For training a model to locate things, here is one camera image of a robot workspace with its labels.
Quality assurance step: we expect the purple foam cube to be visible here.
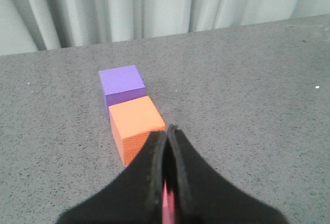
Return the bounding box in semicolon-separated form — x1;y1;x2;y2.
98;65;146;120

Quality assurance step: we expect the grey-green curtain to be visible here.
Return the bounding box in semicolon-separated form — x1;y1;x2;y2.
1;0;329;55

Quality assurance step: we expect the pink foam cube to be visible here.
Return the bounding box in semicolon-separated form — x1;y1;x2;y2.
162;181;175;224

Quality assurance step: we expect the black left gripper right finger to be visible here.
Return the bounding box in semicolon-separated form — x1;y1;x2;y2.
167;125;288;223

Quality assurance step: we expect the orange foam cube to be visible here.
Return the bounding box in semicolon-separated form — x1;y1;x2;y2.
108;96;166;167

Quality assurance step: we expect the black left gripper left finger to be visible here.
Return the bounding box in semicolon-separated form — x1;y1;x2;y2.
57;131;167;223

